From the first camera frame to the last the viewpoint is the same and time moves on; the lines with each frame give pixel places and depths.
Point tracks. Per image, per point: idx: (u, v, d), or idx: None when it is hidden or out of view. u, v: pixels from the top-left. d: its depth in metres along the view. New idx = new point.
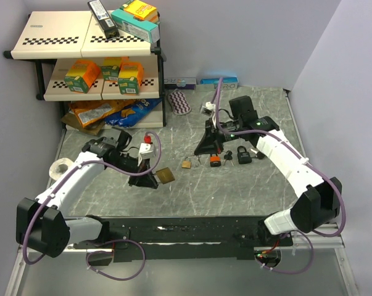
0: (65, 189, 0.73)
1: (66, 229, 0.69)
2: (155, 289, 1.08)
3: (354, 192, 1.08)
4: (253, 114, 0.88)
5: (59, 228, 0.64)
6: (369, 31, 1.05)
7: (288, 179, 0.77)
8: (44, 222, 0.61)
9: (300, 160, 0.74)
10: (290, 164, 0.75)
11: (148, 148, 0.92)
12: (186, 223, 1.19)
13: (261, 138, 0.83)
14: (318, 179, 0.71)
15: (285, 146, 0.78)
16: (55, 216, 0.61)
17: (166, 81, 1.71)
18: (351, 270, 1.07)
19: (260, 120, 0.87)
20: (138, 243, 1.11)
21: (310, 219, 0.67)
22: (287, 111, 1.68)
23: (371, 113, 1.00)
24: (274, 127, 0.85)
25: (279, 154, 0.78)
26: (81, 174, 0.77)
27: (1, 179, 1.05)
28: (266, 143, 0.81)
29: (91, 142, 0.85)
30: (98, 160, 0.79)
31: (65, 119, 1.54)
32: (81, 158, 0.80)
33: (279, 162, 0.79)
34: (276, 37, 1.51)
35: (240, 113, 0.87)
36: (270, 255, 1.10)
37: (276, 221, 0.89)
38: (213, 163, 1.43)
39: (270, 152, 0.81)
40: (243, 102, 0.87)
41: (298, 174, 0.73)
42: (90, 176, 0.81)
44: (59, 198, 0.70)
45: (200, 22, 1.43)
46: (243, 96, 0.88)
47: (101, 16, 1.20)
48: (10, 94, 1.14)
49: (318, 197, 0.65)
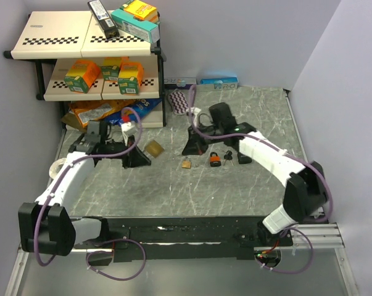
0: (63, 187, 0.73)
1: (72, 226, 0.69)
2: (155, 289, 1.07)
3: (355, 192, 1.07)
4: (232, 120, 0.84)
5: (65, 226, 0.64)
6: (369, 30, 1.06)
7: (273, 173, 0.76)
8: (49, 221, 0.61)
9: (279, 152, 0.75)
10: (271, 158, 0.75)
11: (129, 124, 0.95)
12: (186, 223, 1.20)
13: (240, 141, 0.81)
14: (299, 165, 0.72)
15: (264, 143, 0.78)
16: (60, 213, 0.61)
17: (166, 81, 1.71)
18: (351, 271, 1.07)
19: (238, 126, 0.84)
20: (138, 243, 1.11)
21: (301, 208, 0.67)
22: (287, 111, 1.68)
23: (371, 113, 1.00)
24: (252, 129, 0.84)
25: (261, 151, 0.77)
26: (75, 171, 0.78)
27: (1, 179, 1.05)
28: (246, 144, 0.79)
29: (76, 143, 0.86)
30: (87, 156, 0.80)
31: (65, 119, 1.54)
32: (71, 157, 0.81)
33: (261, 159, 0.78)
34: (276, 37, 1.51)
35: (221, 121, 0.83)
36: (270, 255, 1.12)
37: (273, 219, 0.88)
38: (213, 163, 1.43)
39: (252, 151, 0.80)
40: (223, 109, 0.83)
41: (281, 166, 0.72)
42: (83, 173, 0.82)
44: (60, 197, 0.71)
45: (200, 23, 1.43)
46: (221, 103, 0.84)
47: (101, 16, 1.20)
48: (10, 93, 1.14)
49: (302, 182, 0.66)
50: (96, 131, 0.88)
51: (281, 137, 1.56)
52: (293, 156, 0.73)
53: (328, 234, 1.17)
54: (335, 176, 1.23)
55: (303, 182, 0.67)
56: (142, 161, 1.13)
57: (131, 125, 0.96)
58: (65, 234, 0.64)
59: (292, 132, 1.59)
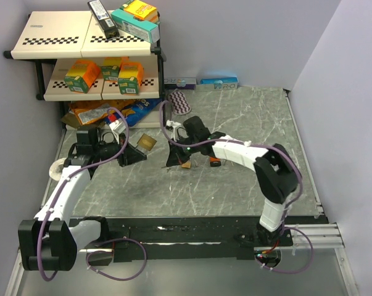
0: (62, 201, 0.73)
1: (73, 240, 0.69)
2: (155, 289, 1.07)
3: (355, 191, 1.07)
4: (206, 132, 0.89)
5: (66, 240, 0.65)
6: (369, 30, 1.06)
7: (245, 165, 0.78)
8: (51, 237, 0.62)
9: (244, 144, 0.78)
10: (239, 151, 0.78)
11: (117, 122, 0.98)
12: (186, 223, 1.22)
13: (213, 146, 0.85)
14: (263, 150, 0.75)
15: (232, 142, 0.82)
16: (61, 227, 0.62)
17: (166, 81, 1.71)
18: (351, 271, 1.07)
19: (211, 135, 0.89)
20: (138, 243, 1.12)
21: (274, 188, 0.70)
22: (287, 111, 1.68)
23: (371, 113, 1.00)
24: (222, 135, 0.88)
25: (229, 148, 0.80)
26: (72, 185, 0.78)
27: (1, 179, 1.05)
28: (217, 147, 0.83)
29: (70, 157, 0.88)
30: (82, 168, 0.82)
31: (65, 119, 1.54)
32: (66, 172, 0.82)
33: (231, 155, 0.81)
34: (276, 37, 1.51)
35: (195, 133, 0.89)
36: (270, 255, 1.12)
37: (266, 215, 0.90)
38: (213, 163, 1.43)
39: (223, 152, 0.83)
40: (195, 123, 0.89)
41: (247, 154, 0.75)
42: (80, 187, 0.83)
44: (59, 211, 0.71)
45: (200, 23, 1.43)
46: (194, 118, 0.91)
47: (101, 16, 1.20)
48: (10, 93, 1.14)
49: (266, 161, 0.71)
50: (86, 140, 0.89)
51: (281, 137, 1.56)
52: (256, 145, 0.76)
53: (328, 234, 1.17)
54: (336, 176, 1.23)
55: (268, 162, 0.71)
56: (138, 156, 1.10)
57: (119, 122, 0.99)
58: (67, 247, 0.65)
59: (292, 132, 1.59)
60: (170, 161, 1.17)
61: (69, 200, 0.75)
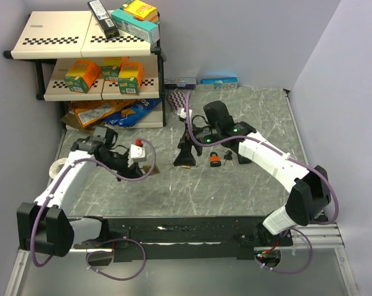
0: (63, 188, 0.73)
1: (70, 228, 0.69)
2: (155, 289, 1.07)
3: (355, 192, 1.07)
4: (230, 120, 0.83)
5: (63, 228, 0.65)
6: (369, 31, 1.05)
7: (277, 176, 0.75)
8: (48, 223, 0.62)
9: (282, 156, 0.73)
10: (275, 163, 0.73)
11: (140, 152, 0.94)
12: (186, 223, 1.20)
13: (240, 143, 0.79)
14: (303, 170, 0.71)
15: (266, 145, 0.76)
16: (58, 216, 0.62)
17: (166, 81, 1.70)
18: (351, 270, 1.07)
19: (236, 126, 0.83)
20: (138, 243, 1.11)
21: (306, 214, 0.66)
22: (287, 111, 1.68)
23: (371, 113, 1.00)
24: (251, 131, 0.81)
25: (263, 155, 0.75)
26: (76, 172, 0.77)
27: (1, 179, 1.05)
28: (247, 147, 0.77)
29: (79, 140, 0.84)
30: (89, 158, 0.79)
31: (65, 119, 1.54)
32: (73, 156, 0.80)
33: (263, 161, 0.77)
34: (276, 38, 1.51)
35: (217, 121, 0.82)
36: (270, 255, 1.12)
37: (273, 221, 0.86)
38: (213, 163, 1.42)
39: (252, 153, 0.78)
40: (219, 108, 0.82)
41: (284, 171, 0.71)
42: (83, 174, 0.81)
44: (58, 198, 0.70)
45: (200, 23, 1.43)
46: (217, 102, 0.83)
47: (101, 16, 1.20)
48: (9, 93, 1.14)
49: (308, 189, 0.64)
50: (102, 135, 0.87)
51: (281, 137, 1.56)
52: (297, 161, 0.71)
53: (328, 234, 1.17)
54: (335, 176, 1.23)
55: (310, 190, 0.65)
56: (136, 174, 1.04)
57: (142, 152, 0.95)
58: (63, 236, 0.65)
59: (292, 132, 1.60)
60: (181, 160, 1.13)
61: (70, 187, 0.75)
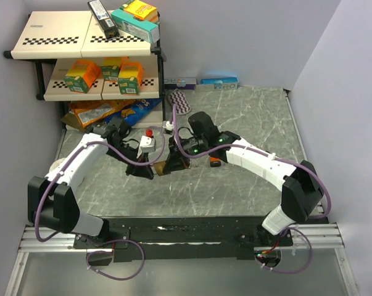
0: (74, 166, 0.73)
1: (76, 206, 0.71)
2: (155, 289, 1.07)
3: (355, 191, 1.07)
4: (215, 130, 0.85)
5: (70, 205, 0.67)
6: (368, 31, 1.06)
7: (268, 177, 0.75)
8: (56, 198, 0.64)
9: (269, 156, 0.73)
10: (262, 164, 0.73)
11: (150, 142, 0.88)
12: (186, 223, 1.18)
13: (227, 152, 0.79)
14: (290, 167, 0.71)
15: (252, 150, 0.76)
16: (66, 192, 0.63)
17: (166, 81, 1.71)
18: (351, 270, 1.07)
19: (221, 135, 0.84)
20: (137, 243, 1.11)
21: (301, 209, 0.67)
22: (287, 111, 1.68)
23: (371, 113, 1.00)
24: (235, 138, 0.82)
25: (250, 158, 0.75)
26: (88, 154, 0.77)
27: (1, 180, 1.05)
28: (234, 153, 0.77)
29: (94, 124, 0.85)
30: (102, 142, 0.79)
31: (65, 119, 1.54)
32: (86, 139, 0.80)
33: (251, 165, 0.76)
34: (276, 38, 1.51)
35: (203, 132, 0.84)
36: (270, 255, 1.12)
37: (271, 221, 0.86)
38: (213, 163, 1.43)
39: (240, 160, 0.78)
40: (204, 120, 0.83)
41: (272, 170, 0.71)
42: (95, 158, 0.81)
44: (68, 176, 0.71)
45: (199, 23, 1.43)
46: (202, 115, 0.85)
47: (101, 16, 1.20)
48: (10, 93, 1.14)
49: (298, 184, 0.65)
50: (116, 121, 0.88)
51: (281, 137, 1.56)
52: (282, 158, 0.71)
53: (328, 234, 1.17)
54: (336, 176, 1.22)
55: (299, 184, 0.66)
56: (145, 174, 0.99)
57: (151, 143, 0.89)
58: (68, 213, 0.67)
59: (292, 132, 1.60)
60: (169, 167, 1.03)
61: (81, 166, 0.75)
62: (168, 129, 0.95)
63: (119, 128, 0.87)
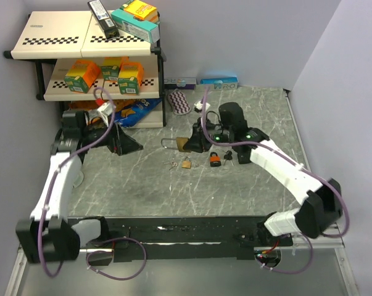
0: (57, 195, 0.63)
1: (73, 230, 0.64)
2: (155, 289, 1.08)
3: (355, 191, 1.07)
4: (244, 124, 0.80)
5: (68, 236, 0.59)
6: (369, 31, 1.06)
7: (287, 187, 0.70)
8: (52, 235, 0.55)
9: (296, 166, 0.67)
10: (287, 173, 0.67)
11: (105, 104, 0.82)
12: (186, 223, 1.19)
13: (253, 150, 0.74)
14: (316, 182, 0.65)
15: (280, 154, 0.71)
16: (62, 224, 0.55)
17: (166, 81, 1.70)
18: (351, 271, 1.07)
19: (249, 132, 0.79)
20: (138, 242, 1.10)
21: (316, 227, 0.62)
22: (287, 111, 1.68)
23: (371, 114, 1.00)
24: (264, 138, 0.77)
25: (275, 164, 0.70)
26: (65, 176, 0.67)
27: (1, 180, 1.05)
28: (260, 154, 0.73)
29: (57, 142, 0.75)
30: (72, 154, 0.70)
31: None
32: (54, 163, 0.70)
33: (274, 169, 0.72)
34: (276, 38, 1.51)
35: (231, 124, 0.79)
36: (270, 255, 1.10)
37: (276, 224, 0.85)
38: (213, 163, 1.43)
39: (264, 161, 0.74)
40: (235, 111, 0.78)
41: (295, 181, 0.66)
42: (73, 175, 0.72)
44: (55, 206, 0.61)
45: (199, 23, 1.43)
46: (234, 105, 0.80)
47: (101, 16, 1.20)
48: (9, 93, 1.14)
49: (320, 203, 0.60)
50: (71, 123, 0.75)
51: (281, 137, 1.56)
52: (310, 172, 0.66)
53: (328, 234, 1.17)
54: (336, 176, 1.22)
55: (321, 204, 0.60)
56: (134, 144, 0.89)
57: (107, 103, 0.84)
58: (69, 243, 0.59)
59: (292, 132, 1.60)
60: (189, 145, 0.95)
61: (64, 193, 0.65)
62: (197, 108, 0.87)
63: (78, 127, 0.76)
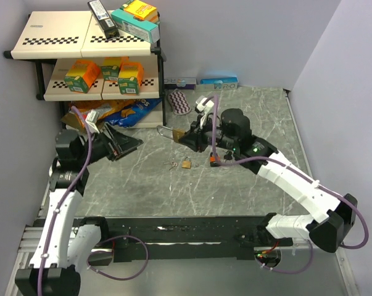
0: (56, 240, 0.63)
1: (71, 267, 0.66)
2: (155, 289, 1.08)
3: (354, 191, 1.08)
4: (249, 134, 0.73)
5: (66, 280, 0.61)
6: (368, 31, 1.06)
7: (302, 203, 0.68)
8: (52, 284, 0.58)
9: (312, 184, 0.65)
10: (303, 191, 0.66)
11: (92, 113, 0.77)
12: (186, 223, 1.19)
13: (263, 166, 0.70)
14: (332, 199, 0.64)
15: (293, 170, 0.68)
16: (60, 273, 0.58)
17: (166, 81, 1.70)
18: (351, 271, 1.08)
19: (255, 143, 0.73)
20: (139, 240, 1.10)
21: (335, 245, 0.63)
22: (287, 111, 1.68)
23: (371, 114, 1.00)
24: (271, 151, 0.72)
25: (289, 180, 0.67)
26: (64, 215, 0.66)
27: (2, 180, 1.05)
28: (271, 169, 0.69)
29: (57, 176, 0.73)
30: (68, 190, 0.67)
31: (65, 119, 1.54)
32: (54, 198, 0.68)
33: (287, 185, 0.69)
34: (276, 38, 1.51)
35: (238, 136, 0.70)
36: (270, 255, 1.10)
37: (280, 229, 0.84)
38: (213, 163, 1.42)
39: (276, 177, 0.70)
40: (244, 123, 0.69)
41: (313, 200, 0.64)
42: (74, 208, 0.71)
44: (54, 253, 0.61)
45: (199, 23, 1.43)
46: (240, 115, 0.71)
47: (101, 16, 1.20)
48: (10, 93, 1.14)
49: (342, 224, 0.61)
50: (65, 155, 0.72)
51: (281, 137, 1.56)
52: (327, 189, 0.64)
53: None
54: (336, 176, 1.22)
55: (343, 224, 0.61)
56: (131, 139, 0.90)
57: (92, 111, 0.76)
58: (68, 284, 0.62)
59: (292, 132, 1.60)
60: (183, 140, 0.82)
61: (64, 234, 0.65)
62: (198, 109, 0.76)
63: (74, 157, 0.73)
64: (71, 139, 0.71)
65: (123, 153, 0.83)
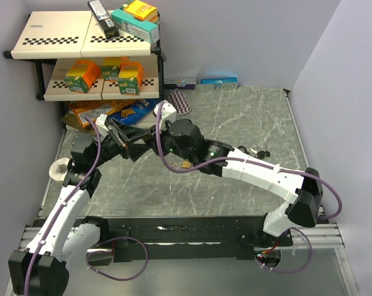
0: (55, 231, 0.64)
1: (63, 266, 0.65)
2: (155, 289, 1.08)
3: (354, 191, 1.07)
4: (203, 140, 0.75)
5: (57, 272, 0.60)
6: (369, 32, 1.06)
7: (271, 190, 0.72)
8: (40, 272, 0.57)
9: (274, 169, 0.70)
10: (268, 178, 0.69)
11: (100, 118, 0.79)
12: (186, 223, 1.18)
13: (224, 168, 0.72)
14: (297, 177, 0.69)
15: (253, 163, 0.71)
16: (51, 263, 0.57)
17: (166, 81, 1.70)
18: (351, 271, 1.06)
19: (211, 147, 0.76)
20: (137, 239, 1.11)
21: (314, 219, 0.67)
22: (287, 111, 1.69)
23: (371, 114, 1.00)
24: (228, 150, 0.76)
25: (253, 173, 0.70)
26: (68, 211, 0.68)
27: (1, 179, 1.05)
28: (234, 168, 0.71)
29: (72, 173, 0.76)
30: (76, 188, 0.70)
31: (65, 119, 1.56)
32: (65, 192, 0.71)
33: (253, 179, 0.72)
34: (276, 38, 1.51)
35: (192, 146, 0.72)
36: (270, 255, 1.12)
37: (274, 226, 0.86)
38: None
39: (239, 174, 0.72)
40: (194, 134, 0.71)
41: (281, 184, 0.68)
42: (79, 208, 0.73)
44: (51, 243, 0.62)
45: (199, 23, 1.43)
46: (190, 126, 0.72)
47: (101, 16, 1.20)
48: (10, 93, 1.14)
49: (311, 197, 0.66)
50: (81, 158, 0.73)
51: (281, 137, 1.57)
52: (289, 170, 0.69)
53: (327, 234, 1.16)
54: (335, 176, 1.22)
55: (313, 198, 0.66)
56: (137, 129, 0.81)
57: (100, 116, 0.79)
58: (57, 279, 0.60)
59: (292, 132, 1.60)
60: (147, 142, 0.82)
61: (64, 229, 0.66)
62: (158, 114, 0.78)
63: (89, 161, 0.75)
64: (86, 143, 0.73)
65: (129, 141, 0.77)
